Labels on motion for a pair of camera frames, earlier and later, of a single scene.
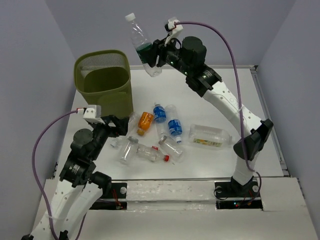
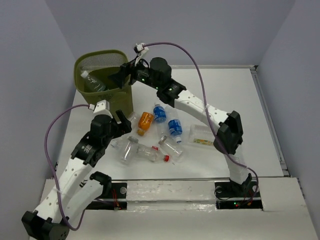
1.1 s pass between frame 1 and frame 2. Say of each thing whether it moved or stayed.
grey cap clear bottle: stayed
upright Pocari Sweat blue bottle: stayed
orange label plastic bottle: stayed
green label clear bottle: moved
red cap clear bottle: stayed
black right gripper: moved
